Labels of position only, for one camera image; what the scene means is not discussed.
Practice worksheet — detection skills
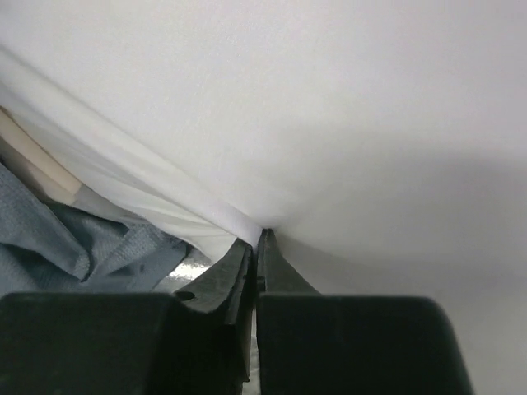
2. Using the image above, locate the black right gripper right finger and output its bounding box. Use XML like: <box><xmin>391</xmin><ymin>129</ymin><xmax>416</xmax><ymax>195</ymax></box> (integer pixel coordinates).
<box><xmin>256</xmin><ymin>230</ymin><xmax>473</xmax><ymax>394</ymax></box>

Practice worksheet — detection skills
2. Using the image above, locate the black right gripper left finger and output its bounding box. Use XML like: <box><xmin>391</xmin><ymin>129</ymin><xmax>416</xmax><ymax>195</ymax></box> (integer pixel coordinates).
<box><xmin>1</xmin><ymin>241</ymin><xmax>252</xmax><ymax>394</ymax></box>

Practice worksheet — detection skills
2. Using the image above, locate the blue-grey pillowcase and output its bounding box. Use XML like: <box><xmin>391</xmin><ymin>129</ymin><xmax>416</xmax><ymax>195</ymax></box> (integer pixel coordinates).
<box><xmin>1</xmin><ymin>167</ymin><xmax>189</xmax><ymax>295</ymax></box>

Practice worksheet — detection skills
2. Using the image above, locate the white pillow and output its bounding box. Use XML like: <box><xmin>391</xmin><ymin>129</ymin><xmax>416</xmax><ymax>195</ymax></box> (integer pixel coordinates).
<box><xmin>1</xmin><ymin>1</ymin><xmax>526</xmax><ymax>394</ymax></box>

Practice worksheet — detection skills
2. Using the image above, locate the tan inner pillow core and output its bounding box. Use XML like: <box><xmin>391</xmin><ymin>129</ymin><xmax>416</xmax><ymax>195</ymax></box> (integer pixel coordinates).
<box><xmin>1</xmin><ymin>108</ymin><xmax>82</xmax><ymax>206</ymax></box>

